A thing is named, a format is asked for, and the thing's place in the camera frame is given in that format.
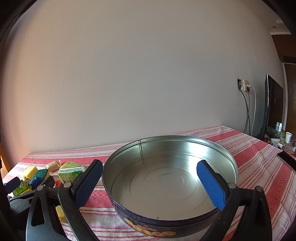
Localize wooden door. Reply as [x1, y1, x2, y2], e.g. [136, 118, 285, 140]
[1, 144, 11, 174]

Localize brown wooden door frame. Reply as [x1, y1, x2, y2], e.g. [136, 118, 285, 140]
[271, 30, 296, 137]

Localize red striped tablecloth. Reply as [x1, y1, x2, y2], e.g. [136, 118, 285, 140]
[1, 125, 296, 241]

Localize black flat device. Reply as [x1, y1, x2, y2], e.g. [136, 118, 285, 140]
[277, 151, 296, 173]

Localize green tissue pack cream band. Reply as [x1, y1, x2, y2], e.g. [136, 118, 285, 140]
[13, 179, 31, 195]

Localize cream snack packet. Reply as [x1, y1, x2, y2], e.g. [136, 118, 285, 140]
[46, 160, 61, 171]

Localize black flat screen television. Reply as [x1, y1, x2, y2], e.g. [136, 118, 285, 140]
[260, 74, 284, 141]

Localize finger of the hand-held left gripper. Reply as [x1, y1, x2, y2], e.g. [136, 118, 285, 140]
[5, 177, 21, 194]
[43, 177, 55, 189]

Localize round metal cookie tin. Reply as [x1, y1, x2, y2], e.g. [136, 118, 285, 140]
[102, 135, 238, 238]

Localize white wall socket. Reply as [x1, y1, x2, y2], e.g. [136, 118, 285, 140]
[237, 78, 251, 91]

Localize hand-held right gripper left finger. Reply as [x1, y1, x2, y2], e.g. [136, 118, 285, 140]
[26, 159, 103, 241]

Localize black cable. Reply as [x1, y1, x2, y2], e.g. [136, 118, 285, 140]
[247, 91, 251, 135]
[239, 89, 249, 135]

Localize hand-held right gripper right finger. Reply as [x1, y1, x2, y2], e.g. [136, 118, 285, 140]
[196, 159, 272, 241]

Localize green tissue pack grass print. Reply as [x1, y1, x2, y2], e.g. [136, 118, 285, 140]
[57, 161, 85, 184]

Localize white cable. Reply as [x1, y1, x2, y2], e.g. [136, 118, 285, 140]
[250, 86, 257, 135]

